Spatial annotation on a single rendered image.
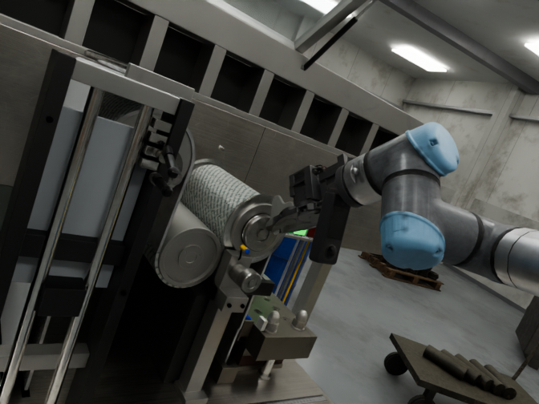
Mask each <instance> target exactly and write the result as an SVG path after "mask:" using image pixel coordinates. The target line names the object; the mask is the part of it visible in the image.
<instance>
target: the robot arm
mask: <svg viewBox="0 0 539 404"><path fill-rule="evenodd" d="M337 160H338V162H337V163H336V164H333V165H331V166H329V167H328V168H327V167H326V166H322V165H321V164H319V165H317V166H312V165H308V166H306V167H305V168H303V169H301V170H299V171H297V172H295V173H294V174H292V175H290V176H289V178H290V197H293V198H294V200H293V201H289V202H286V203H284V201H283V200H282V198H281V196H275V197H274V198H273V202H272V209H271V217H270V219H269V221H268V222H267V223H266V225H265V229H266V230H269V231H271V232H275V231H276V230H278V229H280V232H279V233H287V232H297V231H301V230H302V231H303V230H307V229H311V228H316V229H315V233H314V239H313V242H312V245H311V249H310V254H309V258H310V260H311V261H314V262H317V263H321V264H327V265H335V264H336V263H337V259H338V254H339V250H340V247H341V243H342V238H343V235H344V232H345V228H346V225H347V219H348V216H349V212H350V209H351V207H353V208H358V207H361V206H363V205H368V204H373V203H374V202H377V201H379V200H382V206H381V221H380V222H379V232H380V235H381V252H382V254H383V257H384V258H385V260H386V261H387V262H389V263H390V264H392V265H394V266H396V267H399V268H401V269H413V270H421V269H429V268H432V267H434V266H436V265H438V264H439V263H440V262H444V263H446V264H448V265H453V266H456V267H458V268H461V269H464V270H467V271H469V272H471V273H475V274H478V275H480V276H482V277H487V278H488V279H489V280H491V281H494V282H496V283H499V284H503V285H508V286H511V287H513V288H516V289H519V290H522V291H524V292H527V293H530V294H532V295H535V296H537V297H539V230H535V229H530V228H522V227H517V226H513V225H508V224H502V223H499V222H496V221H493V220H490V219H488V218H485V217H482V216H479V215H477V214H475V213H473V212H469V211H466V210H464V209H462V208H458V207H456V206H454V205H452V204H448V203H446V202H443V201H442V200H441V191H440V177H441V176H442V177H445V176H446V175H447V174H448V173H450V172H454V171H455V170H456V169H457V165H458V164H459V153H458V150H457V147H456V144H455V142H454V140H453V138H452V137H451V135H450V134H449V132H448V131H447V130H446V129H445V128H444V127H443V126H442V125H440V124H438V123H434V122H430V123H426V124H424V125H422V126H420V127H417V128H415V129H413V130H410V131H409V130H408V131H405V133H404V134H402V135H400V136H398V137H396V138H394V139H392V140H390V141H388V142H386V143H384V144H382V145H380V146H378V147H376V148H374V149H372V150H370V151H368V152H366V153H364V154H362V155H360V156H358V157H356V158H353V157H348V156H347V155H346V154H341V155H340V156H337ZM319 166H322V167H319ZM324 167H325V168H324ZM315 170H317V171H315Z"/></svg>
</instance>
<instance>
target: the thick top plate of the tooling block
mask: <svg viewBox="0 0 539 404"><path fill-rule="evenodd" d="M272 311H277V312H278V313H279V315H280V320H279V322H278V323H279V326H278V328H277V332H276V333H275V334H271V333H267V332H266V331H265V330H264V331H261V330H260V329H259V328H258V327H257V326H256V323H257V320H258V318H259V316H263V317H264V318H267V317H268V315H269V314H270V313H271V312H272ZM248 315H249V316H250V317H251V318H252V320H254V323H253V327H252V329H251V331H250V333H249V336H248V338H247V341H240V342H241V343H242V344H243V346H244V347H245V348H246V349H247V350H248V351H249V353H250V354H251V356H252V357H253V358H254V360H255V361H268V360H283V359H298V358H308V357H309V356H310V352H311V350H312V349H313V346H314V343H315V342H316V339H317V336H316V335H315V334H314V333H313V332H312V331H311V330H310V329H309V328H308V327H307V326H305V330H304V331H298V330H296V329H294V328H293V327H291V325H290V323H291V322H292V320H293V319H294V317H295V315H294V314H293V313H292V312H291V311H290V310H289V309H288V308H287V307H286V306H285V305H284V304H283V303H282V302H281V301H280V300H279V299H278V298H277V297H276V296H275V295H274V294H273V293H271V295H270V296H258V295H255V296H254V298H253V301H252V304H251V306H250V308H249V312H248Z"/></svg>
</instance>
